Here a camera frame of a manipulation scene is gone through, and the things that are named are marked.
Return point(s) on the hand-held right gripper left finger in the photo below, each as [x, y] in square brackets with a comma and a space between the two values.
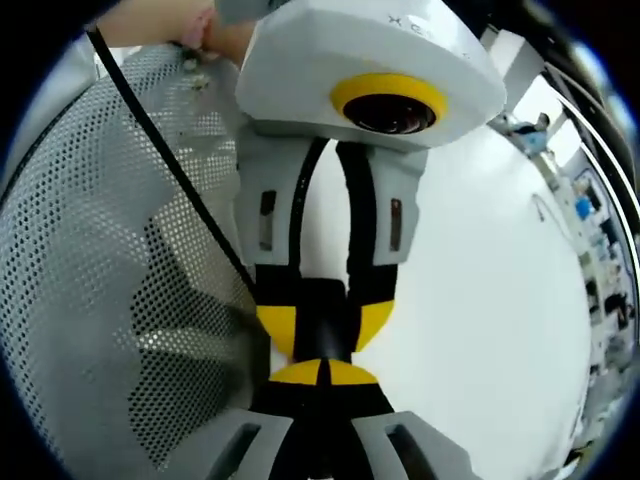
[280, 430]

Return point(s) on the person's left hand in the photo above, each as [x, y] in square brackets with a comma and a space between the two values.
[225, 40]

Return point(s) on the grey perforated mesh chair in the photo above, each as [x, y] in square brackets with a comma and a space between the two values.
[75, 250]

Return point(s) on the black remote control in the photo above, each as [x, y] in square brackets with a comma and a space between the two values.
[322, 330]

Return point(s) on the long curved ceiling light strip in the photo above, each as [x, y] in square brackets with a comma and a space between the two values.
[607, 180]

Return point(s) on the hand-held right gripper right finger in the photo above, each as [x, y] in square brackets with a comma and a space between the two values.
[370, 400]

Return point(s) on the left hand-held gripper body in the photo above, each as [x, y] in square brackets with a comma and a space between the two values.
[370, 45]

